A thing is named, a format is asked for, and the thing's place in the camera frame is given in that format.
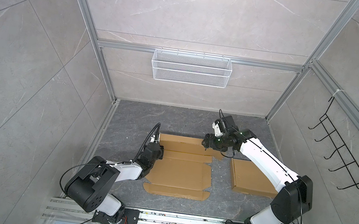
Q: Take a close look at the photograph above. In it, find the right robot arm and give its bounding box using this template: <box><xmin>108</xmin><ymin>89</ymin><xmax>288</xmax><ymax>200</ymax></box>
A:
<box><xmin>201</xmin><ymin>111</ymin><xmax>313</xmax><ymax>224</ymax></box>

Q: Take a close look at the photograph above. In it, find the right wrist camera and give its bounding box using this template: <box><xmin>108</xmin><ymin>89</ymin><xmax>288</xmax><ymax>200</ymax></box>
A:
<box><xmin>212</xmin><ymin>119</ymin><xmax>227</xmax><ymax>137</ymax></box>

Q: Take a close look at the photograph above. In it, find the aluminium frame profile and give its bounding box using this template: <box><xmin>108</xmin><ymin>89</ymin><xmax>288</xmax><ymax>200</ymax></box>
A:
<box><xmin>42</xmin><ymin>0</ymin><xmax>359</xmax><ymax>163</ymax></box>

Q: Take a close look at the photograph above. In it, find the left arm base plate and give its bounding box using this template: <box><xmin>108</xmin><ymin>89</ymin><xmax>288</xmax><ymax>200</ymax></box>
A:
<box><xmin>92</xmin><ymin>208</ymin><xmax>140</xmax><ymax>224</ymax></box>

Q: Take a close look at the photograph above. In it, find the black wire hook rack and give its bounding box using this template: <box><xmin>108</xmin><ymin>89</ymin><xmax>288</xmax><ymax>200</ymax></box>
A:
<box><xmin>308</xmin><ymin>97</ymin><xmax>359</xmax><ymax>190</ymax></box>

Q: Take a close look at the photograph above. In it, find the white wire mesh basket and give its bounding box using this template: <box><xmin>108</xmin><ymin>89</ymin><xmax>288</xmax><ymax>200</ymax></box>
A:
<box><xmin>152</xmin><ymin>49</ymin><xmax>233</xmax><ymax>88</ymax></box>

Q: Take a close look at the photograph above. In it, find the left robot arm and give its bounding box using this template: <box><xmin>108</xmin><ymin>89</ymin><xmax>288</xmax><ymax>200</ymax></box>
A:
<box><xmin>64</xmin><ymin>142</ymin><xmax>164</xmax><ymax>223</ymax></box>

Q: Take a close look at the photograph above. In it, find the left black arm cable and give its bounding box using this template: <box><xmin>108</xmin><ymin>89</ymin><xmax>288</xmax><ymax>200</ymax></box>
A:
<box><xmin>58</xmin><ymin>110</ymin><xmax>162</xmax><ymax>207</ymax></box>

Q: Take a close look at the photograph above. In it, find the cardboard box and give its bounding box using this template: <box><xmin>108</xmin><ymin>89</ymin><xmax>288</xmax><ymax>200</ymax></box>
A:
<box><xmin>230</xmin><ymin>159</ymin><xmax>278</xmax><ymax>198</ymax></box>
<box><xmin>143</xmin><ymin>134</ymin><xmax>223</xmax><ymax>201</ymax></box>

